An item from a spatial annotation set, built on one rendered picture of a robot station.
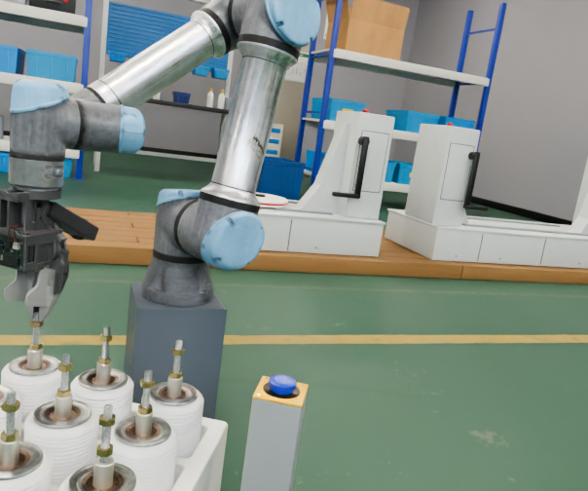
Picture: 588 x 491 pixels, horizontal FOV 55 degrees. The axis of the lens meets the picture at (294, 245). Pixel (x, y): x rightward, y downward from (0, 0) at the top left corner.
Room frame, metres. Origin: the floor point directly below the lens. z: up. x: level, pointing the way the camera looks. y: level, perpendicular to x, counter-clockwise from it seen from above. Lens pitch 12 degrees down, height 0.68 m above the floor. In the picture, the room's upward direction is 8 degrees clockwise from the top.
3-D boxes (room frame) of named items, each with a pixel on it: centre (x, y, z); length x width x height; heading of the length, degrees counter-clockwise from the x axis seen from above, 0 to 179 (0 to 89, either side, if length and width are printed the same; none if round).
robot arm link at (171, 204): (1.16, 0.23, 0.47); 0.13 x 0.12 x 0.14; 43
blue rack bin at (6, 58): (4.85, 2.64, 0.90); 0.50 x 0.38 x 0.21; 20
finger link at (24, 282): (0.84, 0.41, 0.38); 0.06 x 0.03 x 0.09; 161
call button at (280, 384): (0.76, -0.01, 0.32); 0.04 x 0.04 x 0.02
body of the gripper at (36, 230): (0.83, 0.40, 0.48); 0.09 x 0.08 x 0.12; 161
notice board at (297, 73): (7.04, 0.34, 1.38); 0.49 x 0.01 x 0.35; 111
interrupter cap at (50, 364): (0.85, 0.39, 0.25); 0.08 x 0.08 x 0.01
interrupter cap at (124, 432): (0.71, 0.17, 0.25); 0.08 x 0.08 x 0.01
